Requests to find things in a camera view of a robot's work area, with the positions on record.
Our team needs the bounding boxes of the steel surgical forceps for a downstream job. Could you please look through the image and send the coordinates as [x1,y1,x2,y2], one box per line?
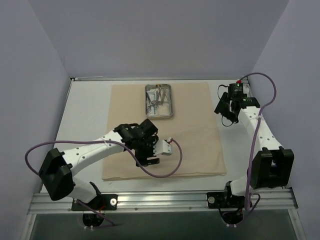
[155,84,170,105]

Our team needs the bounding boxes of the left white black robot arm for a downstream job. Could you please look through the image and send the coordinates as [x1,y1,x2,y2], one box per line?
[39,119,167,210]

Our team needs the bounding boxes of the metal instrument tray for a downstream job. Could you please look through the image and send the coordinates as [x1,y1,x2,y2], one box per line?
[144,83,174,120]

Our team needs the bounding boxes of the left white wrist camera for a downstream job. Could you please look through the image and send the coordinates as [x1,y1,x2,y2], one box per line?
[153,139,173,156]

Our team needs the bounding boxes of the front aluminium rail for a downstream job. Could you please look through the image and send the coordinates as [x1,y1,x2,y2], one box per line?
[27,188,298,214]

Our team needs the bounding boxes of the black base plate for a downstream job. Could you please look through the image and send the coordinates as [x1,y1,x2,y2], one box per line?
[71,193,118,211]
[206,191,245,209]

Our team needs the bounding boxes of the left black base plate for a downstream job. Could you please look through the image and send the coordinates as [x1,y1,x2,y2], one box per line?
[71,193,118,211]

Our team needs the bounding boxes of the steel surgical scissors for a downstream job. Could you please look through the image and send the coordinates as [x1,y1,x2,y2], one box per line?
[146,91,158,113]

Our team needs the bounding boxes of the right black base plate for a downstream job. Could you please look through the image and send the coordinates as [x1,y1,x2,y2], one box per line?
[206,191,245,209]

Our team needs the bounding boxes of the back aluminium rail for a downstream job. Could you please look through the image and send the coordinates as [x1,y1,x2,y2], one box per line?
[71,76,239,81]

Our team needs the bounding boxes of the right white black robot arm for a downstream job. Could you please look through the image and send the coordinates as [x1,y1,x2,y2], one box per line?
[214,83,295,207]

